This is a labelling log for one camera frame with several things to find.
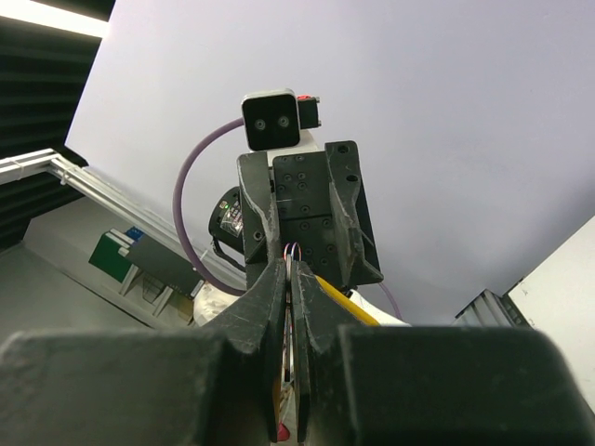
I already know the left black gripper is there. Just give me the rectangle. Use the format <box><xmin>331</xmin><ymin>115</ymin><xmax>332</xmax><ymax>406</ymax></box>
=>
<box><xmin>237</xmin><ymin>140</ymin><xmax>384</xmax><ymax>288</ymax></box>

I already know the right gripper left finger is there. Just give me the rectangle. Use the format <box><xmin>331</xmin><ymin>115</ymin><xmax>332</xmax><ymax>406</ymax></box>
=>
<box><xmin>200</xmin><ymin>259</ymin><xmax>286</xmax><ymax>441</ymax></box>

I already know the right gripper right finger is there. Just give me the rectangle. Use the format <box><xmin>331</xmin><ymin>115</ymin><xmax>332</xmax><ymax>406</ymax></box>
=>
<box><xmin>292</xmin><ymin>261</ymin><xmax>362</xmax><ymax>441</ymax></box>

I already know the silver key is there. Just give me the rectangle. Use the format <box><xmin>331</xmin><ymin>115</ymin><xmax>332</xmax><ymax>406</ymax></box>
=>
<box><xmin>283</xmin><ymin>243</ymin><xmax>302</xmax><ymax>389</ymax></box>

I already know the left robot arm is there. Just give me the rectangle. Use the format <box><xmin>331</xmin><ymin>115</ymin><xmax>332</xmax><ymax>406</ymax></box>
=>
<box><xmin>232</xmin><ymin>140</ymin><xmax>402</xmax><ymax>326</ymax></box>

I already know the green box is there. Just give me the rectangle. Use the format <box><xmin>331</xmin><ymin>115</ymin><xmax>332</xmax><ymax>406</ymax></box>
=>
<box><xmin>88</xmin><ymin>227</ymin><xmax>144</xmax><ymax>283</ymax></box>

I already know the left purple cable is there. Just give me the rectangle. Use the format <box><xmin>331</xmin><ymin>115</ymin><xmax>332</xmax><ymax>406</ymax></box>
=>
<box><xmin>172</xmin><ymin>116</ymin><xmax>405</xmax><ymax>326</ymax></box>

